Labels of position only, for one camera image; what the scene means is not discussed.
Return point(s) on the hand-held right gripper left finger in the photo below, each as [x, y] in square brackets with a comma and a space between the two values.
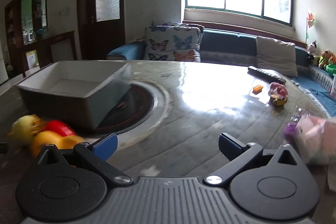
[105, 146]

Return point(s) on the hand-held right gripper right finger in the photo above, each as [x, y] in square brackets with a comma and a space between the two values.
[229, 144]

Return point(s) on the grey cardboard box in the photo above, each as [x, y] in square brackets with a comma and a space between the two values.
[86, 100]

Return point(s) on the yellow bear toy red shirt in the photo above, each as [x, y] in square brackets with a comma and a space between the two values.
[53, 138]

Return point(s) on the round black table hotplate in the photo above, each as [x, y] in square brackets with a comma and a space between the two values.
[141, 106]

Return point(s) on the small orange block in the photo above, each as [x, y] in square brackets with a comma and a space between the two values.
[257, 89]

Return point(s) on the small purple toy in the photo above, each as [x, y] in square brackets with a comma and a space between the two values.
[290, 130]

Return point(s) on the pink toy figure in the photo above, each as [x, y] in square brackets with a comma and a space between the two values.
[277, 88]

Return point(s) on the black remote control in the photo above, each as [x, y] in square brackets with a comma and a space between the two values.
[266, 74]

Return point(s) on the pink plush toy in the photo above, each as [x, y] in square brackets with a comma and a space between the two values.
[316, 138]

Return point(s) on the blue sofa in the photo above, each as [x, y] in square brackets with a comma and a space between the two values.
[228, 45]

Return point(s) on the grey pillow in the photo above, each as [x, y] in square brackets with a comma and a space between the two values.
[277, 54]

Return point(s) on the yellow carton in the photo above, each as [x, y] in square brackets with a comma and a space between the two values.
[32, 59]

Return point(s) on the butterfly print cushion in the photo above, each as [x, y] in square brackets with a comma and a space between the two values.
[172, 41]

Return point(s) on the dark wooden door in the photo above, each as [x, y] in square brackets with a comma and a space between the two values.
[88, 29]

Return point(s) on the dark wooden cabinet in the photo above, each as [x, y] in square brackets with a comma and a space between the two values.
[43, 45]

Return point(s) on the black and white plush toy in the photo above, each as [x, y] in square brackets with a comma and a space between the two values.
[312, 49]

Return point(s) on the green bowl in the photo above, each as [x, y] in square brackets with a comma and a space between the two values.
[331, 68]

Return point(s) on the brown and green plush toy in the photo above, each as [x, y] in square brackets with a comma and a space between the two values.
[326, 57]

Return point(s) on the colourful pinwheel decoration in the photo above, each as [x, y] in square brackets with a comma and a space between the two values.
[310, 20]

